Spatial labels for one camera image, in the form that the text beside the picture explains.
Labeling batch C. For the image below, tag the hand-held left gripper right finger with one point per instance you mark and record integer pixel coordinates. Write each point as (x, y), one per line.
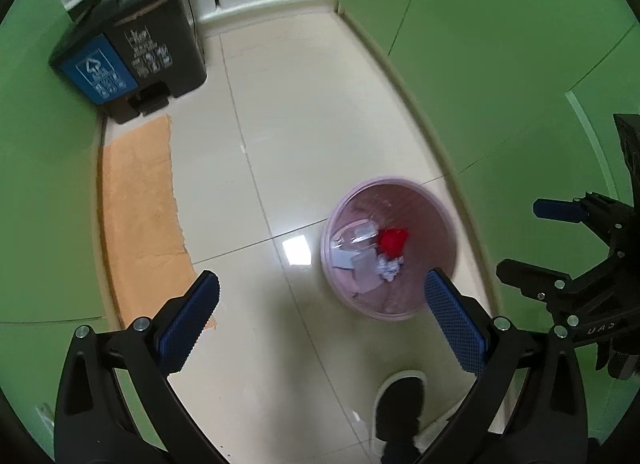
(456, 321)

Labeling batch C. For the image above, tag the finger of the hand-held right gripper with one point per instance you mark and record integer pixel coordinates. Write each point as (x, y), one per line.
(557, 209)
(532, 278)

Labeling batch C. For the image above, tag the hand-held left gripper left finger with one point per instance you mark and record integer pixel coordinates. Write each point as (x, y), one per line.
(187, 321)

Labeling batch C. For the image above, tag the white paper ball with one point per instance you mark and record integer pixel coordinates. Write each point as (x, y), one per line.
(390, 268)

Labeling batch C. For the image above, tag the pink waste basket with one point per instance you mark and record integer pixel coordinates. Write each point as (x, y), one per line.
(430, 224)

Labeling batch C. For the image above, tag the white plastic tray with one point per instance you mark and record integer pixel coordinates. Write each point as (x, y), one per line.
(365, 268)

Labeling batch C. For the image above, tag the white plastic lid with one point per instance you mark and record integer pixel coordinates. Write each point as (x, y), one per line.
(342, 259)

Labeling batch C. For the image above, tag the clear printed plastic bag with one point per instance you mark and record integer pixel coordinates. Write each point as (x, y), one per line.
(357, 234)

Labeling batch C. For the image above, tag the person's right hand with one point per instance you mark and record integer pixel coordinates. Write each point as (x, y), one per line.
(620, 359)

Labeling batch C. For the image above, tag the dark textured object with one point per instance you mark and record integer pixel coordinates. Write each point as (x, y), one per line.
(630, 144)

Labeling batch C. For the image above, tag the black shoe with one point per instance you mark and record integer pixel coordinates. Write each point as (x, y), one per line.
(400, 401)

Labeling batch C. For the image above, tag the orange floor mat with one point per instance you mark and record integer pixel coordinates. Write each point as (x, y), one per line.
(137, 204)

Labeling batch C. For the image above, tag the dark trouser leg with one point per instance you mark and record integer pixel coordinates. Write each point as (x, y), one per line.
(400, 454)

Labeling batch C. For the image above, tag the black blue pedal bin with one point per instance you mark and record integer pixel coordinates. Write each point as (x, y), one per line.
(150, 44)

